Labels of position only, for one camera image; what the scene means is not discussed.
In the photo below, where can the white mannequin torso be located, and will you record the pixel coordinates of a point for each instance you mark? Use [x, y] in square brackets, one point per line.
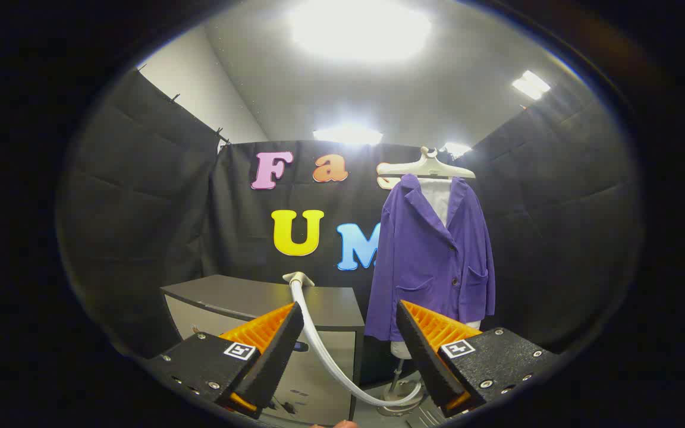
[437, 196]

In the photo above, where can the white plastic clothes hanger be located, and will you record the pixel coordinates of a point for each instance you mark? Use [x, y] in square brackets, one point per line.
[426, 167]

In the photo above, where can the metal mannequin stand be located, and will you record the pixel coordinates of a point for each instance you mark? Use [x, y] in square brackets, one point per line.
[405, 389]

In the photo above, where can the white garment steamer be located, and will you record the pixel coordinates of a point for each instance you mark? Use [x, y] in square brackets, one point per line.
[298, 278]

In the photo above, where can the grey cabinet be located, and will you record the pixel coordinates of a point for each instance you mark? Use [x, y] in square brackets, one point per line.
[229, 297]

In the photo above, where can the small ceiling light panel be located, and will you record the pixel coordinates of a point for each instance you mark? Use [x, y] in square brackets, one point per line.
[456, 148]
[531, 84]
[347, 135]

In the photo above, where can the large ceiling light panel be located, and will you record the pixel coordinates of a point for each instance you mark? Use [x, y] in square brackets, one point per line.
[360, 30]

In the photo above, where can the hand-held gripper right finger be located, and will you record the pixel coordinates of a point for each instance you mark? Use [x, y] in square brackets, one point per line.
[426, 362]

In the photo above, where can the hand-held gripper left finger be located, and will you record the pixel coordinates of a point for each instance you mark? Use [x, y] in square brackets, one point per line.
[271, 362]

